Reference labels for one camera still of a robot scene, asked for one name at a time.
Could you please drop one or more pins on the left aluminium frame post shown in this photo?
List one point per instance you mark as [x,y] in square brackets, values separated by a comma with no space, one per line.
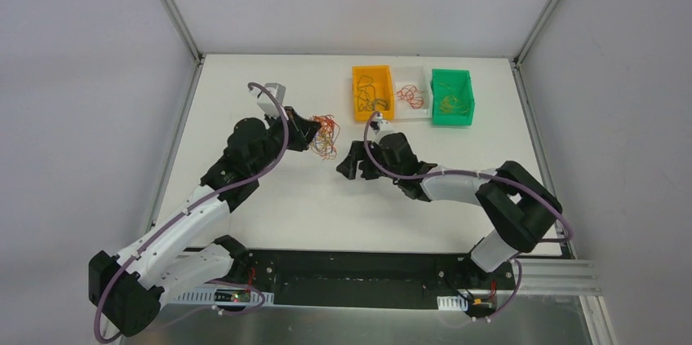
[177,19]

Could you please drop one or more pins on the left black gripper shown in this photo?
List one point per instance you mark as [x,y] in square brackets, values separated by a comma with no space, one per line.
[294,129]

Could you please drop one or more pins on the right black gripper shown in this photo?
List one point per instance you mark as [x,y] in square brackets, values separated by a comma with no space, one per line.
[365,161]

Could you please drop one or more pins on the orange plastic bin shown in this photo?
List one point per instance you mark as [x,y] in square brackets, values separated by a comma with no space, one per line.
[372,91]

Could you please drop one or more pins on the white cable duct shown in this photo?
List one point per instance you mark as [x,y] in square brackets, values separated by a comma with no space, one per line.
[452,303]
[223,296]

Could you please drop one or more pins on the right aluminium frame post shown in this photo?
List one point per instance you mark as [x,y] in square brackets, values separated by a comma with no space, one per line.
[542,21]

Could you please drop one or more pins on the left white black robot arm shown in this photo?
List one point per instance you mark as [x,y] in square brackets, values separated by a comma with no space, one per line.
[130,287]

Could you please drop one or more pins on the aluminium frame post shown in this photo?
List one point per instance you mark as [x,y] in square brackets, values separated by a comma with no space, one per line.
[177,19]
[542,21]

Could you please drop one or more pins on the left white cable duct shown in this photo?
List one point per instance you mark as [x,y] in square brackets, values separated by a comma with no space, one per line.
[223,296]

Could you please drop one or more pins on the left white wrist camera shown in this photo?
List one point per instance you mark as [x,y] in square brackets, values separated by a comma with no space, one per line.
[268,97]

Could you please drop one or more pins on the green plastic bin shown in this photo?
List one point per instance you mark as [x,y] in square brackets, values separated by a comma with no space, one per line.
[453,99]

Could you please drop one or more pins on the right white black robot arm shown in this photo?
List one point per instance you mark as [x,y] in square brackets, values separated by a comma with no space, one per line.
[518,206]

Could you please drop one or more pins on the white plastic bin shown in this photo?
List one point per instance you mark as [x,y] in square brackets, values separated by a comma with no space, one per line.
[413,92]

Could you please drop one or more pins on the right white cable duct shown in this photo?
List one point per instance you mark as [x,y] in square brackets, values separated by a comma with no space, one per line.
[452,303]

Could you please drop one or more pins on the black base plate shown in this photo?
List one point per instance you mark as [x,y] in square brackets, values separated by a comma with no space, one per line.
[411,281]

